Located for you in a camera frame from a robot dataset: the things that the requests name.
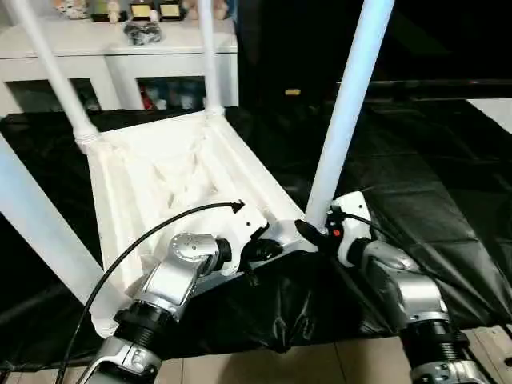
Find black work mat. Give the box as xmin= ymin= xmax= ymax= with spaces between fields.
xmin=0 ymin=96 xmax=512 ymax=373

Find white plastic table top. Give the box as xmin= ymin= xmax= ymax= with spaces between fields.
xmin=84 ymin=107 xmax=322 ymax=338

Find white cabinet with glass doors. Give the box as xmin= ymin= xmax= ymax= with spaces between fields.
xmin=0 ymin=14 xmax=241 ymax=114

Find shiny ornament on cabinet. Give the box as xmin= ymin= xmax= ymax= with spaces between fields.
xmin=123 ymin=21 xmax=164 ymax=46

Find small gold framed picture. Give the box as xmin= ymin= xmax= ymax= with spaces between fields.
xmin=130 ymin=3 xmax=154 ymax=22
xmin=158 ymin=2 xmax=182 ymax=21

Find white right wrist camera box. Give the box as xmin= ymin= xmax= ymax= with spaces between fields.
xmin=328 ymin=190 xmax=374 ymax=268

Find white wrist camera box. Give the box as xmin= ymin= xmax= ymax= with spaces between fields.
xmin=328 ymin=190 xmax=374 ymax=268
xmin=218 ymin=200 xmax=271 ymax=278

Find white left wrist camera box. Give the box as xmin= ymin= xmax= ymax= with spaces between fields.
xmin=218 ymin=200 xmax=271 ymax=278

